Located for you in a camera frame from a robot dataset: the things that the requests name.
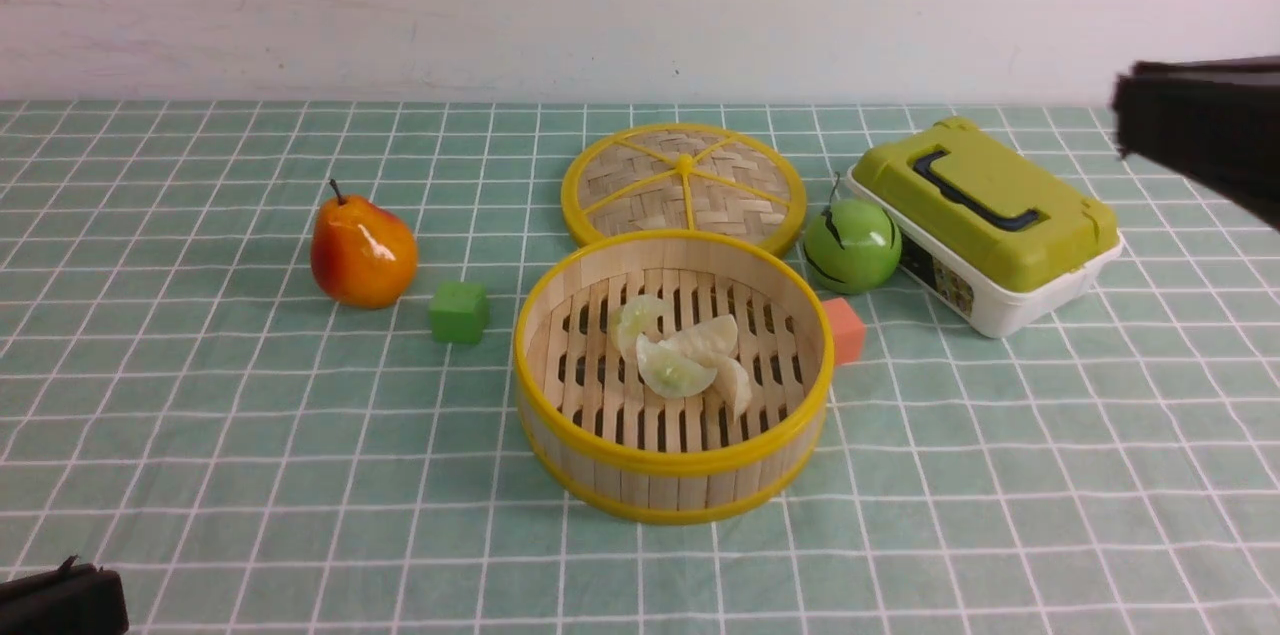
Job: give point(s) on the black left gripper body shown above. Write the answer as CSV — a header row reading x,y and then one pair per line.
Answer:
x,y
75,598

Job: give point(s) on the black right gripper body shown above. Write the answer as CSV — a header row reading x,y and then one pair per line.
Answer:
x,y
1214,122

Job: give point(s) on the pale dumpling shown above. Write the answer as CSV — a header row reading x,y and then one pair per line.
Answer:
x,y
638,315
734,385
707,341

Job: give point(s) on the greenish dumpling front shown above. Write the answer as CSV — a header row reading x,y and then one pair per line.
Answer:
x,y
668,371

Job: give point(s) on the woven bamboo steamer lid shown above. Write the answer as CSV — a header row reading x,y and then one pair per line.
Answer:
x,y
684,176

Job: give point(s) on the bamboo steamer tray yellow rim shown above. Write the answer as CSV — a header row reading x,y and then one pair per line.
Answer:
x,y
612,442

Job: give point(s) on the green checkered tablecloth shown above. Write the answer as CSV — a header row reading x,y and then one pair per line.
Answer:
x,y
183,404

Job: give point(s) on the green lidded white box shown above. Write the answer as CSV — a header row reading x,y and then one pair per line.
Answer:
x,y
998,238

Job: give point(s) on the green apple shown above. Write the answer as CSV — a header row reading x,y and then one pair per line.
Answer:
x,y
852,245

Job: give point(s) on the orange cube block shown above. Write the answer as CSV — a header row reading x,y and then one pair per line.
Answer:
x,y
849,333

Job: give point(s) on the red orange pear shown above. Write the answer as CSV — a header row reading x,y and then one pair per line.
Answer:
x,y
361,255

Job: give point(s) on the green cube block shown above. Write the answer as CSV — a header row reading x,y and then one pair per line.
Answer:
x,y
459,312

